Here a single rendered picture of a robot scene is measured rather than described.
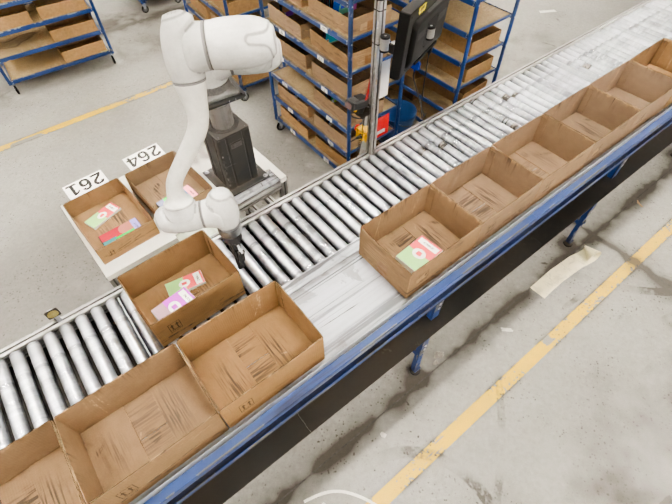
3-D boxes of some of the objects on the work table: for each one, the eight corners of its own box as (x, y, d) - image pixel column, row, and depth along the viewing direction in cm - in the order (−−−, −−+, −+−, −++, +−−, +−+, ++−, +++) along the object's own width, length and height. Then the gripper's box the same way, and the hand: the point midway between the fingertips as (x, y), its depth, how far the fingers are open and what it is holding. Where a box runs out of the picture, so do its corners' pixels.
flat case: (99, 238, 209) (97, 236, 208) (136, 219, 216) (135, 216, 215) (110, 256, 203) (109, 254, 201) (149, 235, 210) (147, 232, 209)
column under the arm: (202, 173, 236) (185, 122, 210) (243, 152, 246) (231, 100, 220) (228, 200, 224) (213, 148, 198) (270, 176, 234) (261, 125, 208)
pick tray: (125, 191, 229) (117, 176, 221) (161, 233, 211) (154, 219, 203) (71, 218, 218) (61, 204, 210) (104, 265, 200) (94, 252, 192)
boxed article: (85, 224, 215) (84, 222, 213) (111, 204, 223) (110, 201, 221) (95, 230, 212) (94, 228, 211) (121, 209, 220) (120, 207, 219)
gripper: (247, 236, 169) (257, 272, 188) (230, 217, 176) (241, 253, 195) (230, 246, 167) (241, 281, 185) (213, 226, 173) (226, 261, 192)
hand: (240, 262), depth 187 cm, fingers closed
